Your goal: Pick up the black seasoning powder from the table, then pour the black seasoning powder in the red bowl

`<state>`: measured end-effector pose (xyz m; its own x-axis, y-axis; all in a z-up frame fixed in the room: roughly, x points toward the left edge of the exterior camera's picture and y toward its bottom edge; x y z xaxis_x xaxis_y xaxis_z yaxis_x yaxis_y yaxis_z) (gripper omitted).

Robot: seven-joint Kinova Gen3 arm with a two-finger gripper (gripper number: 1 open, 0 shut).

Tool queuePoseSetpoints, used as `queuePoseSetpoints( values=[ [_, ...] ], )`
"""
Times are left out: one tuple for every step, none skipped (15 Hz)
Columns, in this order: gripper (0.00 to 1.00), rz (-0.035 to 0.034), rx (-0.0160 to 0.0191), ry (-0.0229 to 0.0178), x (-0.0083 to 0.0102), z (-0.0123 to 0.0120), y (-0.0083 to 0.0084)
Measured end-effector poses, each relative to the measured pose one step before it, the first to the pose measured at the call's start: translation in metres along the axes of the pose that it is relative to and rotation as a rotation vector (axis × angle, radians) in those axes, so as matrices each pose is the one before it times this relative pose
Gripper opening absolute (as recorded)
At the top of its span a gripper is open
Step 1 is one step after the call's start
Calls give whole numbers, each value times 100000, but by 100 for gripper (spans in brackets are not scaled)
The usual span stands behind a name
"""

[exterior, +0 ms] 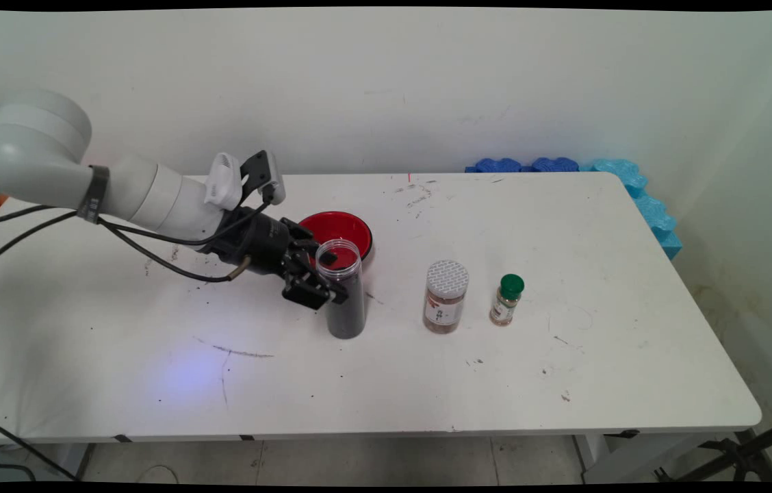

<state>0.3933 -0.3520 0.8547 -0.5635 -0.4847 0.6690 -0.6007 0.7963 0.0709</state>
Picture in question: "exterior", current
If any spice jar with patterned lid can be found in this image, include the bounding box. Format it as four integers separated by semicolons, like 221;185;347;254
423;260;470;335

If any light blue foam tile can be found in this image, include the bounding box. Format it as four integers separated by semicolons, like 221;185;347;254
581;159;683;261

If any red bowl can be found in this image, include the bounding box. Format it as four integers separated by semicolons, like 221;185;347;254
297;211;374;264

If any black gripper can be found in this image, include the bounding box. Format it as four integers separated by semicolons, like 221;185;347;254
198;207;350;310

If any small spice bottle green cap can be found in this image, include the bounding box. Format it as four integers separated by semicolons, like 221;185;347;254
489;274;526;327

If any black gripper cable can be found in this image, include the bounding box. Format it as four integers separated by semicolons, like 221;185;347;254
0;212;253;283

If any clear jar of black grains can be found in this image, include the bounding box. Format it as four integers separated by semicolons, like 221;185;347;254
316;238;366;340

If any white table leg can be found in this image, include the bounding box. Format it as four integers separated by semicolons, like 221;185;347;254
574;433;746;484
51;442;96;480

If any black camera cable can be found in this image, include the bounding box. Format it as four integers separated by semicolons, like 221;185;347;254
0;184;276;246

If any grey velcro strap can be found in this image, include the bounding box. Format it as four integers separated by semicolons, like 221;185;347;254
77;164;111;225

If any dark blue foam tile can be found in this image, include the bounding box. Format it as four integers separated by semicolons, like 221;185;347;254
523;157;580;173
465;157;524;173

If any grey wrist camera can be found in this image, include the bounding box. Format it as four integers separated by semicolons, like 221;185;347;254
240;150;287;207

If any thin grey floor wire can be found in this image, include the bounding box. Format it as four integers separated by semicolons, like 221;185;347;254
136;465;181;484

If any black tripod stand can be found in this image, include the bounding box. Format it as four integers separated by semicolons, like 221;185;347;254
656;409;772;483

